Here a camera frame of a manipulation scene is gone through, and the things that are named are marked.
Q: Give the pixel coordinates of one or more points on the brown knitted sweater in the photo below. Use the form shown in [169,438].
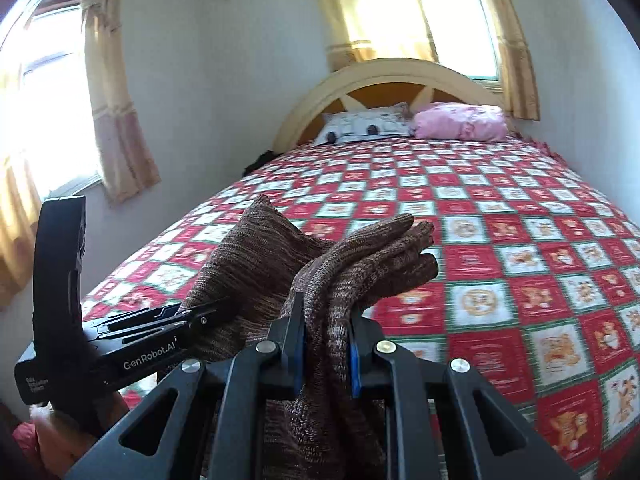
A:
[256,271]

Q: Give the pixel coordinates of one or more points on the left hand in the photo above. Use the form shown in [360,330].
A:
[60,441]

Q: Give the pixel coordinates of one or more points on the red checkered bear bedspread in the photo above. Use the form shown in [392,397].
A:
[538,282]

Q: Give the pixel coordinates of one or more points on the pink pillow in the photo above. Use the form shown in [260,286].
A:
[458,121]

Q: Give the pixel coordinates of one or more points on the yellow side window curtain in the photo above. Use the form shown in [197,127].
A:
[127,165]

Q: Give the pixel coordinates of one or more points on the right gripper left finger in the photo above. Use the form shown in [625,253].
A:
[204,419]

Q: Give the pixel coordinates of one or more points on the headboard window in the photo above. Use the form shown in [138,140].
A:
[462,37]

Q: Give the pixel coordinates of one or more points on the yellow curtain of headboard window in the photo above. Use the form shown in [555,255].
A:
[363,30]
[517,73]

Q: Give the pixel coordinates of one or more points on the yellow curtain right of headboard window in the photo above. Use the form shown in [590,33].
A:
[517,73]

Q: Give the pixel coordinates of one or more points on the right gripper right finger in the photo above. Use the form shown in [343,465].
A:
[444,420]

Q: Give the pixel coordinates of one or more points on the side window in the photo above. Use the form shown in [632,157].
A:
[46,115]

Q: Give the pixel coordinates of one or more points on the cream arched wooden headboard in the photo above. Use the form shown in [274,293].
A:
[381,82]

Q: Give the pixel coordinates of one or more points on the yellow curtain left of headboard window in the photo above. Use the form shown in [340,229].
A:
[363,30]

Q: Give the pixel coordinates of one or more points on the red jacket sleeve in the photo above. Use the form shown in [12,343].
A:
[25,435]

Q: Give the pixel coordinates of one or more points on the black item beside bed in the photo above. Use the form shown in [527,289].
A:
[260,161]

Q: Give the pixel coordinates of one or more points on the grey white patterned pillow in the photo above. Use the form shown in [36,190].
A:
[365,125]

